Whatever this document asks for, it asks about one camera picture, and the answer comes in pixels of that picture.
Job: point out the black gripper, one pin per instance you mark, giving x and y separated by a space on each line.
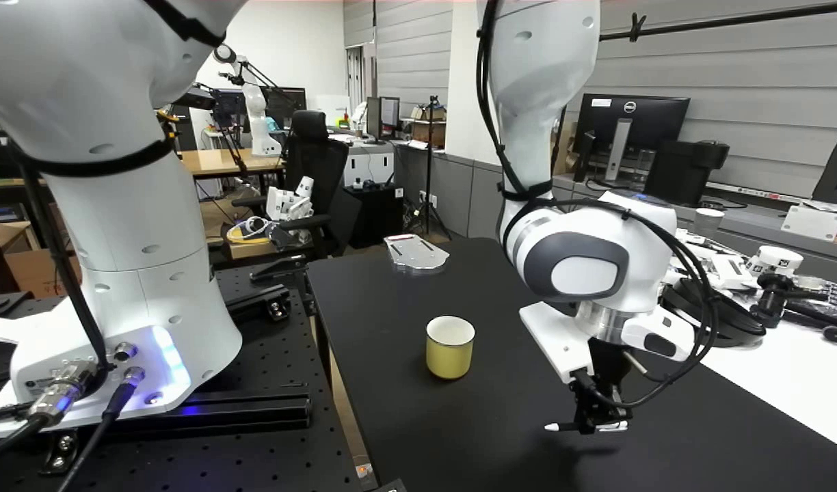
605 360

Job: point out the white and black pen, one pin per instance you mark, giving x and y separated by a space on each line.
561 424

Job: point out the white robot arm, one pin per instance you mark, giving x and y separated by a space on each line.
126 228

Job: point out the yellow mug white inside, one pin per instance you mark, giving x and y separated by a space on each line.
450 351

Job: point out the white gadget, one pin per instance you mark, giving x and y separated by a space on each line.
779 269

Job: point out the grey metal mounting plate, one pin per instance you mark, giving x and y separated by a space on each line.
418 252

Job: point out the black Dell monitor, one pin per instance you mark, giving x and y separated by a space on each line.
634 126

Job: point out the black tripod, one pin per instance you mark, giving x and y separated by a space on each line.
431 164

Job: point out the black cabinet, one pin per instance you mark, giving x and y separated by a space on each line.
367 217

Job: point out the black clamp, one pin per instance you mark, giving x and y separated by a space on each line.
269 301

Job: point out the black office chair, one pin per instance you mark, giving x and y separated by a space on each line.
310 164

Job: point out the black perforated breadboard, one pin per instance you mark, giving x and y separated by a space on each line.
210 454

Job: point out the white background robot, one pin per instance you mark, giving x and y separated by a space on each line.
259 118

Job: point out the wooden desk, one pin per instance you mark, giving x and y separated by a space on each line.
223 163

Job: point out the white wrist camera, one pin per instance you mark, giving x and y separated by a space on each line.
662 335

